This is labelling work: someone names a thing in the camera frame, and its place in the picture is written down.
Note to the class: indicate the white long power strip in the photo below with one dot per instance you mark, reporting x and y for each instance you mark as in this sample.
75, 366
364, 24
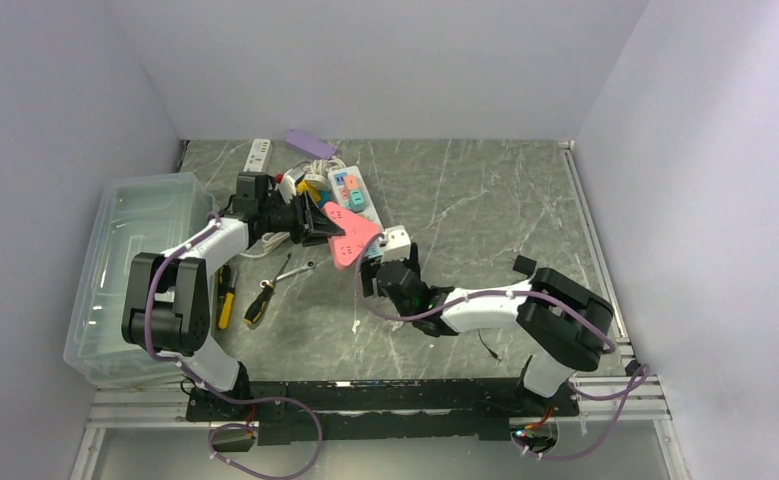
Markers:
370, 212

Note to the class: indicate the black power adapter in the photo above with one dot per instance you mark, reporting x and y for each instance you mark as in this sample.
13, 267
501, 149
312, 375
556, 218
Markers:
524, 265

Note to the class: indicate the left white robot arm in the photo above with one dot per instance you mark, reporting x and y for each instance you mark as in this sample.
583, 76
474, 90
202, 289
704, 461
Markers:
167, 309

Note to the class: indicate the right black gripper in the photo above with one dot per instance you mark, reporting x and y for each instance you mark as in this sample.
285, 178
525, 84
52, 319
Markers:
414, 260

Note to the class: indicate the purple flat box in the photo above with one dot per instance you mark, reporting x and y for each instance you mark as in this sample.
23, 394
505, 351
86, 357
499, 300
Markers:
308, 145

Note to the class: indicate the black yellow screwdriver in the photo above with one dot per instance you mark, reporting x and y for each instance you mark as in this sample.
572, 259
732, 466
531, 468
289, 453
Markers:
257, 308

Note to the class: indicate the yellow black small tool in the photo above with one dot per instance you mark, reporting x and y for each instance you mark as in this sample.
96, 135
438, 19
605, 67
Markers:
227, 278

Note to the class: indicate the teal plug adapter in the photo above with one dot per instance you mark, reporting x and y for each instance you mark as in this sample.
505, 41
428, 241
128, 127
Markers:
356, 200

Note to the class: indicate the black base frame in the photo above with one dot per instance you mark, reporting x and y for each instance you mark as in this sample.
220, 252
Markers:
295, 411

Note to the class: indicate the orange plug adapter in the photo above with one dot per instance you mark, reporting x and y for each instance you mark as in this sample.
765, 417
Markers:
347, 183

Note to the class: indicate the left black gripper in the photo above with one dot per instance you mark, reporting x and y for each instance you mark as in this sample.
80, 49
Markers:
311, 225

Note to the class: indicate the small white power strip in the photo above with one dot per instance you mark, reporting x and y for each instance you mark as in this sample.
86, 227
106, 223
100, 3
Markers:
258, 156

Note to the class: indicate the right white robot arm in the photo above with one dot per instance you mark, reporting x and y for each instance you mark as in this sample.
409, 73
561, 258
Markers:
568, 322

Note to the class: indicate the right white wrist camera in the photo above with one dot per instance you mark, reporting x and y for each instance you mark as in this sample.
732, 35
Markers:
396, 244

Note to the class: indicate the pink triangular power strip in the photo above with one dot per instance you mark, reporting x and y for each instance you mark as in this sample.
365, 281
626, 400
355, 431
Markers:
357, 230

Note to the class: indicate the clear plastic storage bin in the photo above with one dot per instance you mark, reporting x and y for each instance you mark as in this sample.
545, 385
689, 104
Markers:
148, 214

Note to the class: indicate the silver ratchet wrench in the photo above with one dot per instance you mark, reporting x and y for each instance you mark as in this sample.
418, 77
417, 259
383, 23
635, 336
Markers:
309, 265

